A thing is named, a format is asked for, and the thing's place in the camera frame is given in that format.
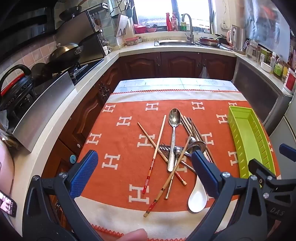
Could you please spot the kitchen sink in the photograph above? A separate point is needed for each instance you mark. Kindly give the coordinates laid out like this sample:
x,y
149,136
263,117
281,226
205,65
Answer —
x,y
175,42

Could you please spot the cutting board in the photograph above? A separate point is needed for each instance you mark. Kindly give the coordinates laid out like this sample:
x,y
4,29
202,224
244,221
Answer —
x,y
121,25

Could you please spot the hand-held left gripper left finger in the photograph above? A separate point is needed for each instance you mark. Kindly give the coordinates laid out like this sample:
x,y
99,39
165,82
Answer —
x,y
84,172

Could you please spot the teal round hook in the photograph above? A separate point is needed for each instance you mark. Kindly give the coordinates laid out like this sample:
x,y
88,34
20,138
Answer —
x,y
73,159

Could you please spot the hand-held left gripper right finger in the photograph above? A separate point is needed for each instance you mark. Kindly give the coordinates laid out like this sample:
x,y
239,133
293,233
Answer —
x,y
205,172

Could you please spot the metal soup spoon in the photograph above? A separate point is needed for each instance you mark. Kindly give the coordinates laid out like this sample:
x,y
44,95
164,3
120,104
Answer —
x,y
197,146

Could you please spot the plain metal spoon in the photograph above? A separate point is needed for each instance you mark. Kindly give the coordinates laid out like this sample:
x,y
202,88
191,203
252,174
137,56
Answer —
x,y
178,151

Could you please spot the brown wooden chopstick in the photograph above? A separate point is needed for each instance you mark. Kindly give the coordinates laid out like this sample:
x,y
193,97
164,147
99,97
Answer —
x,y
185,120

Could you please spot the green plastic utensil tray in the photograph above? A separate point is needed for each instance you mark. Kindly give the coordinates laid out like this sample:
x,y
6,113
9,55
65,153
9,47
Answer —
x,y
245,139

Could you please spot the gas stove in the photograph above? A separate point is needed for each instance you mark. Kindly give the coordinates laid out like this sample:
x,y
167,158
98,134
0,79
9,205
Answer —
x,y
85,69

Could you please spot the metal fork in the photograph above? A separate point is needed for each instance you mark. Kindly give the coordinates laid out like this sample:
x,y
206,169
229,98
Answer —
x,y
164,147

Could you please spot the white refrigerator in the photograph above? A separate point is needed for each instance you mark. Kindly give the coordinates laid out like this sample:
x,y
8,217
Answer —
x,y
289,125

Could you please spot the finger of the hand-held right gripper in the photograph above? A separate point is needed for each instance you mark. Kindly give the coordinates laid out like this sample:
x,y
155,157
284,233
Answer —
x,y
288,151
263,170

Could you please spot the clear plastic wall sheet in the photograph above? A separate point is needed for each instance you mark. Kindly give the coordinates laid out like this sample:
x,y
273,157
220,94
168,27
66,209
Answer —
x,y
266,23

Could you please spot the wok with lid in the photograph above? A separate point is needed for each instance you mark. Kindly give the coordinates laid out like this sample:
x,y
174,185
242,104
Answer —
x,y
64,52

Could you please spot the orange printed blanket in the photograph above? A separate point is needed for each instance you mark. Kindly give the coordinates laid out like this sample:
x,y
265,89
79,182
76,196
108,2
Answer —
x,y
129,148

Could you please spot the light chopstick red striped end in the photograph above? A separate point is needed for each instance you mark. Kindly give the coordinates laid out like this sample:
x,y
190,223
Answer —
x,y
159,139
148,136

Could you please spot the white bowl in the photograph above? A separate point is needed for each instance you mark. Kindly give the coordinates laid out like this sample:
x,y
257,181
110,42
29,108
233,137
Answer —
x,y
266,67

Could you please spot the person's left hand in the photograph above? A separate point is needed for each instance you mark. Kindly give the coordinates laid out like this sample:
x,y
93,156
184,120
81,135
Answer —
x,y
136,236

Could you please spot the large patterned metal spoon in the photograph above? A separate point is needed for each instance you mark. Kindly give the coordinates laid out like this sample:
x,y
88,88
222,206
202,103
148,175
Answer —
x,y
174,118

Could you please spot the red label jar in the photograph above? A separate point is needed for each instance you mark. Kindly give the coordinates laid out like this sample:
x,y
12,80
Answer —
x,y
291,81

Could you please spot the stainless steel splash guard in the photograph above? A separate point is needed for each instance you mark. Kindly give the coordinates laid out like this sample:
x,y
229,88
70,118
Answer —
x,y
41,111

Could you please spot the stack of metal dishes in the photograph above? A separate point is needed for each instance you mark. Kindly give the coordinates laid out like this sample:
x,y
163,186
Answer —
x,y
208,40

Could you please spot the pale blue tablecloth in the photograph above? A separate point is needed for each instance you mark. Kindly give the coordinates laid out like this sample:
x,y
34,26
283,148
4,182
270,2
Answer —
x,y
161,83

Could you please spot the white electric kettle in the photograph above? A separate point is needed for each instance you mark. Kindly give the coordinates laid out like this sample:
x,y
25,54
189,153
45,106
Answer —
x,y
238,39

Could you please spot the hanging plastic bag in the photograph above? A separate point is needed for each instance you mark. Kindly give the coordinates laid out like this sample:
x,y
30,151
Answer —
x,y
204,73

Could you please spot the black pressure cooker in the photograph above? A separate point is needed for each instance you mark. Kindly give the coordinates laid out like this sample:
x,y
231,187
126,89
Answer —
x,y
16,90

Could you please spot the black range hood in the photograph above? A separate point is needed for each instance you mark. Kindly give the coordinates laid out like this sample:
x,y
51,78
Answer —
x,y
23,25

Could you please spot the metal faucet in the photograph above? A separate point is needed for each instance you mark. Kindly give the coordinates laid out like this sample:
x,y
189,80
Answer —
x,y
190,34

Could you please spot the wall utensil rack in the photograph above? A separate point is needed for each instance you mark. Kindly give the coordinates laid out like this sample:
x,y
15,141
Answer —
x,y
128,9

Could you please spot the bamboo chopstick red gold end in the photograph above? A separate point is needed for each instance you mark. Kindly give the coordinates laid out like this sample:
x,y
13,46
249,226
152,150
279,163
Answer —
x,y
151,205

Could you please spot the black frying pan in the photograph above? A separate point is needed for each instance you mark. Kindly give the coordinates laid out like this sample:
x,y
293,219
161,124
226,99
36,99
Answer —
x,y
69,14

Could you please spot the green label bottle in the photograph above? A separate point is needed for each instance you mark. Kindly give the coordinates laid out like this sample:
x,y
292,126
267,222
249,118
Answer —
x,y
278,68

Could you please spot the window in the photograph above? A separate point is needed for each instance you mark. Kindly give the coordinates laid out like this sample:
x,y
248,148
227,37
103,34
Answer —
x,y
152,11

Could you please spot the clear bottle white cap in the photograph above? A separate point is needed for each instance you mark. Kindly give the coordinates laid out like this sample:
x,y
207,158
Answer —
x,y
273,60

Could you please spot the green container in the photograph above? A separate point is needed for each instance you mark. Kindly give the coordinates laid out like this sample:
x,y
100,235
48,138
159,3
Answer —
x,y
183,26

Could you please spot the grey metal cabinet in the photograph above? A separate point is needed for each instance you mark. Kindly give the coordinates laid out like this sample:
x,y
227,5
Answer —
x,y
254,83

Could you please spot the glass pitcher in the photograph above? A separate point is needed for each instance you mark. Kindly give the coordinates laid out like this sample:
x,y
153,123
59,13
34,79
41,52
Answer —
x,y
252,52

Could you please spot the white ceramic spoon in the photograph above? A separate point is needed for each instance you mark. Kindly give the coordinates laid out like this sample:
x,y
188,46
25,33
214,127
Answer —
x,y
196,199

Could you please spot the metal spiral chopstick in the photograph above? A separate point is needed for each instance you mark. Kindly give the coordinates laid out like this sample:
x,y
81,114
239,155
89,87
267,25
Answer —
x,y
194,128

